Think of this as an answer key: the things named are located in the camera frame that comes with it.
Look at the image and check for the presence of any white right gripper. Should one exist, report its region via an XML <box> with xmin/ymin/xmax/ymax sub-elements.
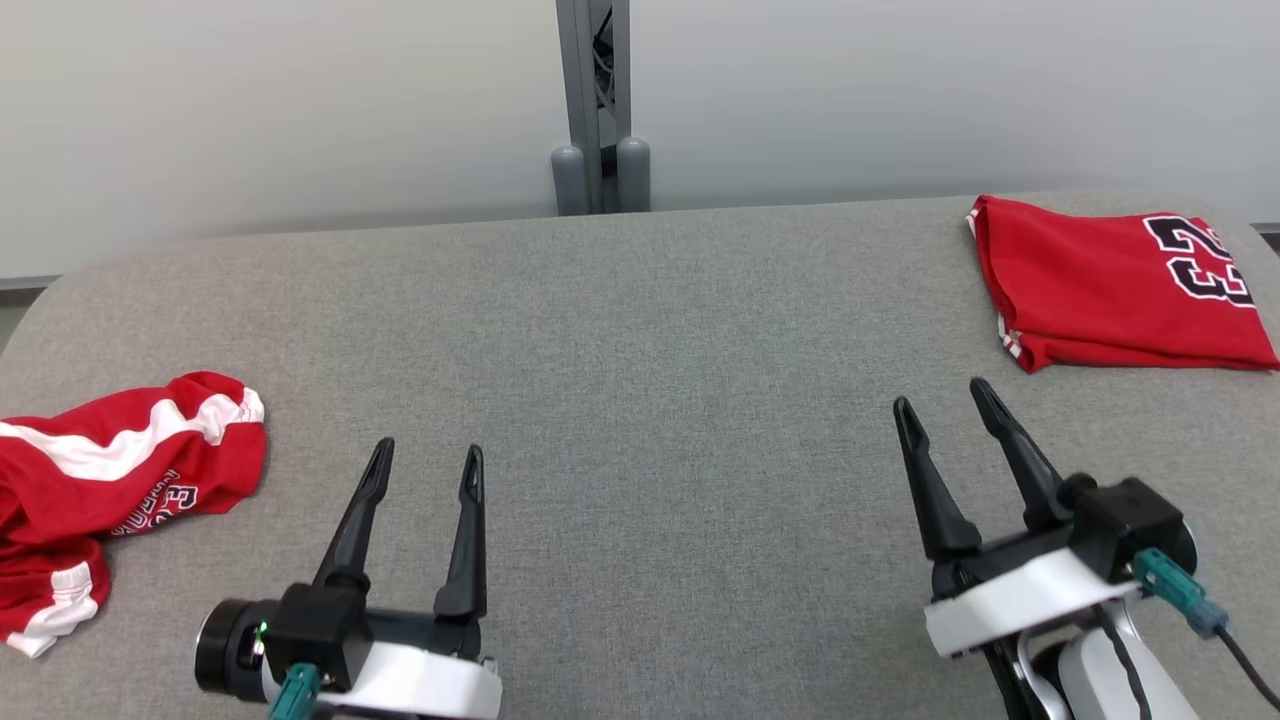
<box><xmin>893</xmin><ymin>377</ymin><xmax>1141</xmax><ymax>659</ymax></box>

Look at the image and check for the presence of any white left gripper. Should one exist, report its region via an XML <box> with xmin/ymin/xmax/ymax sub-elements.
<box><xmin>195</xmin><ymin>437</ymin><xmax>503</xmax><ymax>720</ymax></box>

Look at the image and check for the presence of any red white numbered t-shirt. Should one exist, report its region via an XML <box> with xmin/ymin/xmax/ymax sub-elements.
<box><xmin>966</xmin><ymin>195</ymin><xmax>1280</xmax><ymax>374</ymax></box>

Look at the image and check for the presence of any red white jersey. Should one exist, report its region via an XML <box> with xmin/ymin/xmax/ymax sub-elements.
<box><xmin>0</xmin><ymin>372</ymin><xmax>267</xmax><ymax>658</ymax></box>

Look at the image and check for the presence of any teal plug left camera cable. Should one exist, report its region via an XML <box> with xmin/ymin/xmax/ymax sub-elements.
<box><xmin>266</xmin><ymin>663</ymin><xmax>323</xmax><ymax>720</ymax></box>

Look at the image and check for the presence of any teal plug camera cable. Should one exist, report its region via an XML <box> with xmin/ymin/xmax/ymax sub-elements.
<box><xmin>1135</xmin><ymin>548</ymin><xmax>1280</xmax><ymax>713</ymax></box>
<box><xmin>266</xmin><ymin>663</ymin><xmax>323</xmax><ymax>720</ymax></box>

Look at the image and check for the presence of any teal plug right camera cable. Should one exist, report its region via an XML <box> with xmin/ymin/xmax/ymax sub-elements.
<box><xmin>1135</xmin><ymin>548</ymin><xmax>1280</xmax><ymax>713</ymax></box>

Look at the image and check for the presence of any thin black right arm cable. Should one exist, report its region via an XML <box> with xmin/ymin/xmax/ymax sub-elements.
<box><xmin>1098</xmin><ymin>605</ymin><xmax>1143</xmax><ymax>720</ymax></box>

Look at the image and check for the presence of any grey metal partition post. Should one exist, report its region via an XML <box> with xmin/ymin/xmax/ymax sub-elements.
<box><xmin>552</xmin><ymin>0</ymin><xmax>651</xmax><ymax>216</ymax></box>

